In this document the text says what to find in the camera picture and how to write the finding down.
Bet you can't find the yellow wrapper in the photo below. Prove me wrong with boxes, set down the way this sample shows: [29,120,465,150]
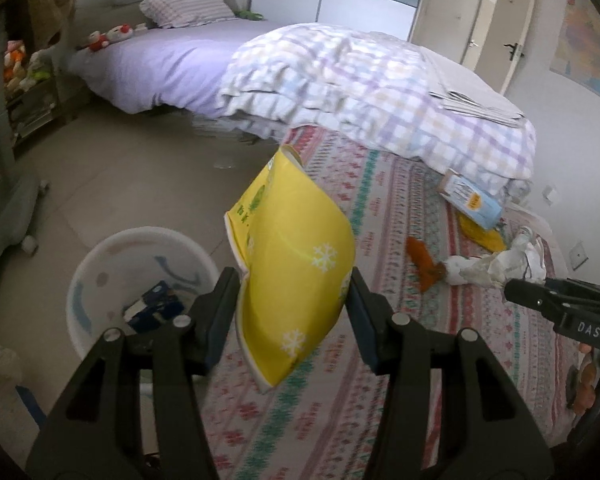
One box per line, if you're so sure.
[456,211,506,252]

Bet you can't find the orange wrapper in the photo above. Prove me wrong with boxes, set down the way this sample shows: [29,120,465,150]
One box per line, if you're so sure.
[405,236,446,294]

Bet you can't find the light blue paper carton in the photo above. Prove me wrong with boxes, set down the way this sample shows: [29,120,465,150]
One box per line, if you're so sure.
[438,169,503,231]

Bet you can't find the yellow snowflake snack bag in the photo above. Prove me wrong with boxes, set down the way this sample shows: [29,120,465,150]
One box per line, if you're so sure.
[224,144,355,391]

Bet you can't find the white plastic trash bin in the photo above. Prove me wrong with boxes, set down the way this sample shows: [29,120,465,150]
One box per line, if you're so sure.
[66,226,220,359]

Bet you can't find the right hand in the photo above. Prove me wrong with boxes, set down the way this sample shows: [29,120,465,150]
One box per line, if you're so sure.
[572,361,600,416]

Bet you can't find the patterned striped bed sheet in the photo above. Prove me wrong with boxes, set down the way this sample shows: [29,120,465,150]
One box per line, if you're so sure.
[204,127,578,479]

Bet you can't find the folded grey striped cloth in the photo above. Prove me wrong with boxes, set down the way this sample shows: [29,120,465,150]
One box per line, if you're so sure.
[419,47,524,128]

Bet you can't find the cream door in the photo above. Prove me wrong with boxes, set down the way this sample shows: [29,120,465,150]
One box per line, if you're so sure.
[410,0,539,97]

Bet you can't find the plaid purple white quilt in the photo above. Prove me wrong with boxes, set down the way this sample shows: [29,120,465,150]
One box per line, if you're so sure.
[218,23,536,200]

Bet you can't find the pile of plush toys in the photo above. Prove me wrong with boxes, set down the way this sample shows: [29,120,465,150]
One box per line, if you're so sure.
[3,40,52,98]

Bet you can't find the lavender bed mattress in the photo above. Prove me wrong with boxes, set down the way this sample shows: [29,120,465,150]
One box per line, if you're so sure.
[66,18,277,119]

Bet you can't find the red white plush toy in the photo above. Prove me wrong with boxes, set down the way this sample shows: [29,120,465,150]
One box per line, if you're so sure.
[87,24,134,52]

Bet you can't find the grey upholstered headboard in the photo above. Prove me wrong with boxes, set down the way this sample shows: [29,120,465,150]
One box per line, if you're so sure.
[58,0,239,50]

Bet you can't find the striped ruffled pillow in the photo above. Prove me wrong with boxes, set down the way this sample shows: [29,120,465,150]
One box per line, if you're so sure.
[140,0,235,28]

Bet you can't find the green plush toy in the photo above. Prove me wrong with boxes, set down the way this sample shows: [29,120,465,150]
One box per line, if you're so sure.
[235,10,263,21]

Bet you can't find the wall map poster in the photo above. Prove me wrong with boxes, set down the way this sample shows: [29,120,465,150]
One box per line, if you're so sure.
[550,0,600,97]

